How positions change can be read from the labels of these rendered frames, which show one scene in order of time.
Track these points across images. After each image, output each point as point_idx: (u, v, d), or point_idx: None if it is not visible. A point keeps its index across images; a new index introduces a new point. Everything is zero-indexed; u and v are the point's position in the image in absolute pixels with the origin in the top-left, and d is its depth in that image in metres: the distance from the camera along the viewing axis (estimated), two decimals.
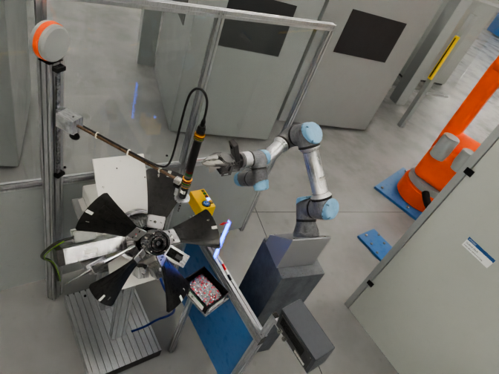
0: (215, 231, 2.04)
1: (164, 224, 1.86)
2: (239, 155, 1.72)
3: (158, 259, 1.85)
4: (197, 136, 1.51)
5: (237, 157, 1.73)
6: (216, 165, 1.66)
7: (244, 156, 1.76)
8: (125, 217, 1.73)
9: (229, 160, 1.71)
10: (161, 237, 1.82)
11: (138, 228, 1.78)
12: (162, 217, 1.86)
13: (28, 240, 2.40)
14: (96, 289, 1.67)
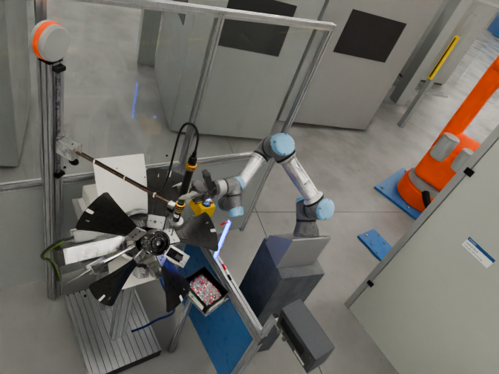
0: (179, 300, 1.93)
1: (173, 243, 1.89)
2: (212, 184, 1.76)
3: (140, 251, 1.79)
4: (189, 166, 1.61)
5: (211, 186, 1.77)
6: (192, 197, 1.70)
7: (217, 185, 1.80)
8: None
9: (202, 189, 1.75)
10: (163, 244, 1.83)
11: (165, 220, 1.85)
12: (178, 239, 1.92)
13: (28, 240, 2.40)
14: (102, 201, 1.66)
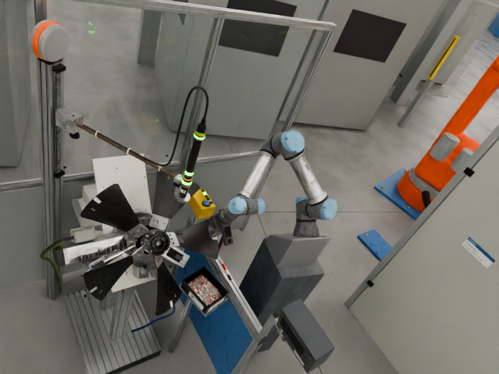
0: (168, 306, 1.90)
1: (172, 246, 1.89)
2: (230, 229, 1.91)
3: (139, 249, 1.79)
4: (197, 135, 1.50)
5: (229, 227, 1.92)
6: (220, 233, 2.02)
7: (231, 222, 1.89)
8: (178, 207, 1.88)
9: None
10: (163, 245, 1.83)
11: (168, 221, 1.86)
12: (177, 243, 1.92)
13: (28, 240, 2.40)
14: (111, 191, 1.68)
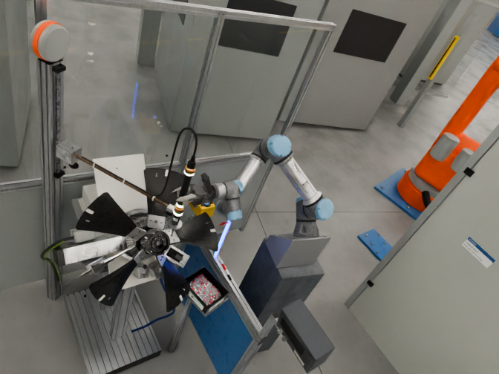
0: (99, 296, 1.70)
1: (158, 260, 1.85)
2: (211, 188, 1.78)
3: (143, 231, 1.80)
4: (188, 171, 1.62)
5: (210, 190, 1.78)
6: (190, 199, 1.72)
7: (217, 188, 1.82)
8: (194, 243, 1.94)
9: (200, 193, 1.76)
10: (159, 248, 1.81)
11: (177, 241, 1.90)
12: (162, 264, 1.87)
13: (28, 240, 2.40)
14: (180, 178, 1.88)
